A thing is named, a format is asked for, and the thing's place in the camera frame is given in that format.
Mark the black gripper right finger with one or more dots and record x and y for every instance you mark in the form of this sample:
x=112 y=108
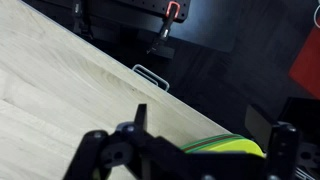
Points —
x=283 y=150

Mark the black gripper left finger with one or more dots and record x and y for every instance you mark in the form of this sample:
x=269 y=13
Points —
x=96 y=156

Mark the yellow plastic bowl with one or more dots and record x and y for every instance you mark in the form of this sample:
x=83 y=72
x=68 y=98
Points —
x=233 y=146

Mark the green plastic bowl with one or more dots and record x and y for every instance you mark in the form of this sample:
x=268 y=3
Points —
x=203 y=142

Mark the red flat object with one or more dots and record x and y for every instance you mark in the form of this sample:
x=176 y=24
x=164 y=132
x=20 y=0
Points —
x=308 y=66

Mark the black bar clamp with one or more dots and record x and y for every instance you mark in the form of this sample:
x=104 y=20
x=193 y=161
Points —
x=79 y=16

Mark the black perforated plate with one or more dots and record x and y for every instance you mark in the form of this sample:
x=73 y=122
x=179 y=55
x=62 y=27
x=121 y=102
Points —
x=146 y=6

